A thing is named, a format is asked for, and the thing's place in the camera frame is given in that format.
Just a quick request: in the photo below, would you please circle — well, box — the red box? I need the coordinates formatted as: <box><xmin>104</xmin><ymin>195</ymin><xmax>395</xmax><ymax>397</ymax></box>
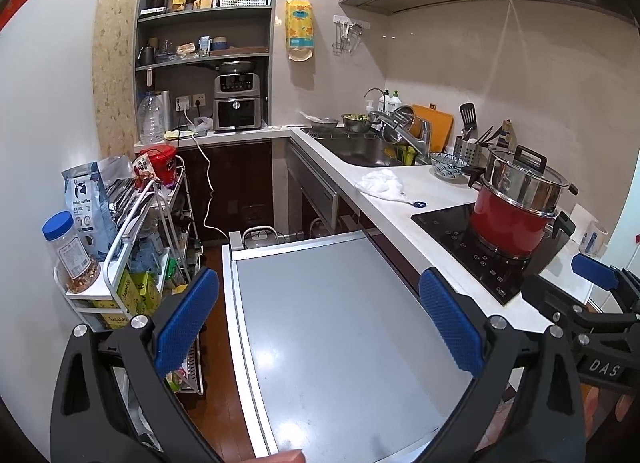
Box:
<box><xmin>140</xmin><ymin>146</ymin><xmax>178</xmax><ymax>184</ymax></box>

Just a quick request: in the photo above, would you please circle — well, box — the white power cable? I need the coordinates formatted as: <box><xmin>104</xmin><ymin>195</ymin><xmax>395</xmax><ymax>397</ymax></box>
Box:
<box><xmin>182</xmin><ymin>106</ymin><xmax>228</xmax><ymax>241</ymax></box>

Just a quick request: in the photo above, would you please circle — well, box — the white dishcloth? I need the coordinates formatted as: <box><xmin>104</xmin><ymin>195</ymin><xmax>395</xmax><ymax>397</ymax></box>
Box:
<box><xmin>355</xmin><ymin>168</ymin><xmax>413</xmax><ymax>204</ymax></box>

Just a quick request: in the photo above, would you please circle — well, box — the chipboard wall panel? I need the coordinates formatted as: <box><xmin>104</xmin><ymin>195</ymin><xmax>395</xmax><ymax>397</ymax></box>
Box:
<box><xmin>92</xmin><ymin>0</ymin><xmax>151</xmax><ymax>159</ymax></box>

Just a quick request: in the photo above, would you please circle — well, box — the white metal storage cart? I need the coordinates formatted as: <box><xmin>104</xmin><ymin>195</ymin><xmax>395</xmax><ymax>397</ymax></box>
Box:
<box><xmin>54</xmin><ymin>158</ymin><xmax>206</xmax><ymax>396</ymax></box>

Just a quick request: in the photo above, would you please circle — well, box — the steel steamer pot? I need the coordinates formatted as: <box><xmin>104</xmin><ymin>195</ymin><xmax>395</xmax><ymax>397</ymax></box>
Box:
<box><xmin>482</xmin><ymin>146</ymin><xmax>580</xmax><ymax>219</ymax></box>

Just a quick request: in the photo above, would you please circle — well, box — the steel utensil holder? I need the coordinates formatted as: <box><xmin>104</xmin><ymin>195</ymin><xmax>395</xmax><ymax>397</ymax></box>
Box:
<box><xmin>452</xmin><ymin>136</ymin><xmax>483</xmax><ymax>169</ymax></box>

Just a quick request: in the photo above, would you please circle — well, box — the steel sink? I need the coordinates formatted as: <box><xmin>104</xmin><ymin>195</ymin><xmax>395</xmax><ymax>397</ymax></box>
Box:
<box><xmin>305</xmin><ymin>130</ymin><xmax>406</xmax><ymax>168</ymax></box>

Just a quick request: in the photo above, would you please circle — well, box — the person's right hand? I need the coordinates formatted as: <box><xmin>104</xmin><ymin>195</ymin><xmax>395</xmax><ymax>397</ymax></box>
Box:
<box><xmin>582</xmin><ymin>385</ymin><xmax>621</xmax><ymax>436</ymax></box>

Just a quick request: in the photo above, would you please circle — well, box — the plastic jar blue lid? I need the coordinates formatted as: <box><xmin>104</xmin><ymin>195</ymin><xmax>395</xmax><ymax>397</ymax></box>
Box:
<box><xmin>41</xmin><ymin>210</ymin><xmax>102</xmax><ymax>295</ymax></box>

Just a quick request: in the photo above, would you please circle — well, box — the steel drawer front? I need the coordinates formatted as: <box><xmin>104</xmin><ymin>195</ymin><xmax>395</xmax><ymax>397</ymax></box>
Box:
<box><xmin>286</xmin><ymin>138</ymin><xmax>361</xmax><ymax>239</ymax></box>

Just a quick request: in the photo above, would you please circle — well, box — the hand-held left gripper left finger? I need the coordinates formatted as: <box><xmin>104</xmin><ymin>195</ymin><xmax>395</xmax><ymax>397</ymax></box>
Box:
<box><xmin>50</xmin><ymin>267</ymin><xmax>221</xmax><ymax>463</ymax></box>

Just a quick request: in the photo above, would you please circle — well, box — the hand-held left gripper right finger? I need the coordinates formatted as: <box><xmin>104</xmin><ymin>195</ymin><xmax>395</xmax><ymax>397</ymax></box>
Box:
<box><xmin>419</xmin><ymin>267</ymin><xmax>586</xmax><ymax>463</ymax></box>

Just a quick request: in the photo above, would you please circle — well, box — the steel strainer bowl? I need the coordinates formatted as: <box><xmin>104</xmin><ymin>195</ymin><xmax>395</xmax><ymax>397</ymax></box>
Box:
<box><xmin>299</xmin><ymin>110</ymin><xmax>341</xmax><ymax>133</ymax></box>

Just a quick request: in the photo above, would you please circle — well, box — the yellow hanging bag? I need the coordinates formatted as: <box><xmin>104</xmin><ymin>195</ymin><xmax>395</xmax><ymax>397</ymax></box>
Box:
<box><xmin>284</xmin><ymin>0</ymin><xmax>317</xmax><ymax>62</ymax></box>

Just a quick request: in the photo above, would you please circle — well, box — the silver foil bag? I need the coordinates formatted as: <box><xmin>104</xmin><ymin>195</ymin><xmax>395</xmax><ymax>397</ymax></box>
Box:
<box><xmin>97</xmin><ymin>154</ymin><xmax>136</xmax><ymax>224</ymax></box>

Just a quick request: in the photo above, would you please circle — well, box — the dark red base cabinet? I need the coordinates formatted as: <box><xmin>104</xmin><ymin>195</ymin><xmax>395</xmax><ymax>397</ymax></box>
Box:
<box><xmin>172</xmin><ymin>140</ymin><xmax>273</xmax><ymax>244</ymax></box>

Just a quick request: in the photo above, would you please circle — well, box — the chrome kitchen faucet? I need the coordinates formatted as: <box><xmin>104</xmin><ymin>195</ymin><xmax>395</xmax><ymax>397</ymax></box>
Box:
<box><xmin>370</xmin><ymin>110</ymin><xmax>433</xmax><ymax>161</ymax></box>

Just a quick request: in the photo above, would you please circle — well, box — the person's left hand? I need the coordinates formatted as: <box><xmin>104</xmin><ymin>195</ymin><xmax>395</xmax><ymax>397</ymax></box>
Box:
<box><xmin>264</xmin><ymin>449</ymin><xmax>307</xmax><ymax>463</ymax></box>

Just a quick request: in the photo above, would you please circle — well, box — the red white snack packet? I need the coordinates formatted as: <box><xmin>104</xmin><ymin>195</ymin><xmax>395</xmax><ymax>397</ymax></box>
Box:
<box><xmin>132</xmin><ymin>153</ymin><xmax>153</xmax><ymax>189</ymax></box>

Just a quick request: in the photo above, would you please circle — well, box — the grey shelf unit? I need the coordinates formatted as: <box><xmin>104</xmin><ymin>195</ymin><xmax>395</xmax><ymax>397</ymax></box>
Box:
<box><xmin>132</xmin><ymin>0</ymin><xmax>281</xmax><ymax>134</ymax></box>

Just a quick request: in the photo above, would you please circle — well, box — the blue white coffee bag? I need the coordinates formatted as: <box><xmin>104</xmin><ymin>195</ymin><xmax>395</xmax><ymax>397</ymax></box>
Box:
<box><xmin>61</xmin><ymin>162</ymin><xmax>118</xmax><ymax>264</ymax></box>

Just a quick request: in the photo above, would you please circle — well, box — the silver air fryer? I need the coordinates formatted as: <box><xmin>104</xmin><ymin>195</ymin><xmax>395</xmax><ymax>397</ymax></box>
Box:
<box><xmin>214</xmin><ymin>72</ymin><xmax>263</xmax><ymax>132</ymax></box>

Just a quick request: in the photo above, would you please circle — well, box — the red cooking pot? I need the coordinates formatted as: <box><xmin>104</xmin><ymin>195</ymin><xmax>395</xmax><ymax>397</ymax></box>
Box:
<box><xmin>470</xmin><ymin>176</ymin><xmax>576</xmax><ymax>260</ymax></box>

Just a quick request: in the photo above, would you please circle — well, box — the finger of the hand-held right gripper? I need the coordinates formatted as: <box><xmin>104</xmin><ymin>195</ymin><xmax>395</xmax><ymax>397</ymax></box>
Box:
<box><xmin>571</xmin><ymin>253</ymin><xmax>640</xmax><ymax>294</ymax></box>
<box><xmin>521</xmin><ymin>274</ymin><xmax>640</xmax><ymax>339</ymax></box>

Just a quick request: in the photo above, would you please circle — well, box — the orange cutting board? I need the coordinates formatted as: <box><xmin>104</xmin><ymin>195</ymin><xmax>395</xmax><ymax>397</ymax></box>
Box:
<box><xmin>411</xmin><ymin>103</ymin><xmax>455</xmax><ymax>154</ymax></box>

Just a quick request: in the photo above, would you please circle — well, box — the black slotted spatula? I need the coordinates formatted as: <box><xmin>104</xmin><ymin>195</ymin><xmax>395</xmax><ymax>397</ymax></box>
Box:
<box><xmin>459</xmin><ymin>103</ymin><xmax>477</xmax><ymax>140</ymax></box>

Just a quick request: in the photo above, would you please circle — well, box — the wall hook rack with utensils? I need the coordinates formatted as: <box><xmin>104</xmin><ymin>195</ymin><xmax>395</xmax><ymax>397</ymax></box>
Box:
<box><xmin>331</xmin><ymin>14</ymin><xmax>371</xmax><ymax>55</ymax></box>

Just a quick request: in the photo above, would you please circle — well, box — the steel lid black handle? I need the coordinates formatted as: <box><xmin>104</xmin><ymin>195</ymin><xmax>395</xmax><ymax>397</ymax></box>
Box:
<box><xmin>487</xmin><ymin>146</ymin><xmax>571</xmax><ymax>196</ymax></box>

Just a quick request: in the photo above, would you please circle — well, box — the blue packet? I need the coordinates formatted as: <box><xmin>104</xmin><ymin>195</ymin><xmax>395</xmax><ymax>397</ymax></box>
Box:
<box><xmin>127</xmin><ymin>235</ymin><xmax>166</xmax><ymax>274</ymax></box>

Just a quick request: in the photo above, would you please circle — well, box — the small steel pot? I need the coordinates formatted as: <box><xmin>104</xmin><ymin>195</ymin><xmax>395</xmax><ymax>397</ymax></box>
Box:
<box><xmin>392</xmin><ymin>106</ymin><xmax>417</xmax><ymax>130</ymax></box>

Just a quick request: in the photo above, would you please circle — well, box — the blue patterned bowl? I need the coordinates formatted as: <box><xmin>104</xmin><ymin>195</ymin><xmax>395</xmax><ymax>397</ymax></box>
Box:
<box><xmin>431</xmin><ymin>152</ymin><xmax>471</xmax><ymax>180</ymax></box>

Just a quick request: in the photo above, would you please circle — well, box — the black induction cooktop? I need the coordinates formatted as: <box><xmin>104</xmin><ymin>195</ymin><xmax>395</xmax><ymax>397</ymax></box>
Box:
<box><xmin>411</xmin><ymin>203</ymin><xmax>571</xmax><ymax>306</ymax></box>

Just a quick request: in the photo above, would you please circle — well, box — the steel bowl of greens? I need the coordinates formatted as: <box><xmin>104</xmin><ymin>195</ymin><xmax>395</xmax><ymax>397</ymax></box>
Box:
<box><xmin>341</xmin><ymin>113</ymin><xmax>373</xmax><ymax>134</ymax></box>

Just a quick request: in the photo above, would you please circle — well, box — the large clear water bottle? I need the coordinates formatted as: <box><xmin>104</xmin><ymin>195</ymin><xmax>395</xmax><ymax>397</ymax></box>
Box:
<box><xmin>138</xmin><ymin>90</ymin><xmax>168</xmax><ymax>144</ymax></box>

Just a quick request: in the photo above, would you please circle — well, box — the white floor appliance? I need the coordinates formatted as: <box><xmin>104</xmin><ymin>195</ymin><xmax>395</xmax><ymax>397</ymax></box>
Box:
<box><xmin>307</xmin><ymin>217</ymin><xmax>336</xmax><ymax>240</ymax></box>
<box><xmin>242</xmin><ymin>224</ymin><xmax>278</xmax><ymax>246</ymax></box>

